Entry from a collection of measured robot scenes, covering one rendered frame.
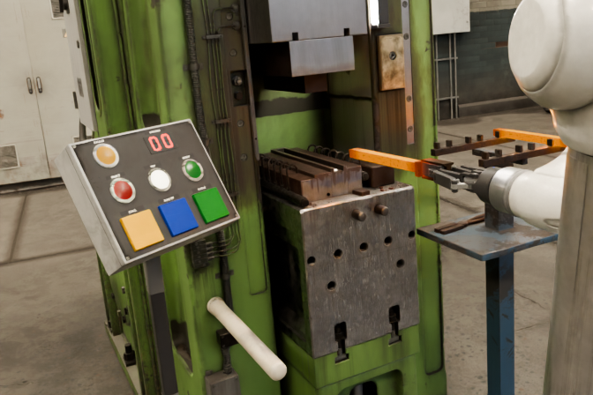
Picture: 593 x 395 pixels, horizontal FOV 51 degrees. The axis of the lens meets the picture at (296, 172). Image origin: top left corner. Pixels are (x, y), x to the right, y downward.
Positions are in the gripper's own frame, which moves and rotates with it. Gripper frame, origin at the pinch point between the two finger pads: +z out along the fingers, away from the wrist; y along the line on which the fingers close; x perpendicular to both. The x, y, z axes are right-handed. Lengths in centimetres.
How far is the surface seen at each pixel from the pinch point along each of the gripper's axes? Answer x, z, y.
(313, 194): -13.5, 43.7, -8.8
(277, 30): 33, 45, -16
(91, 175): 6, 24, -70
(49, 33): 41, 582, -22
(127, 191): 2, 24, -63
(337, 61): 23.0, 44.4, 1.7
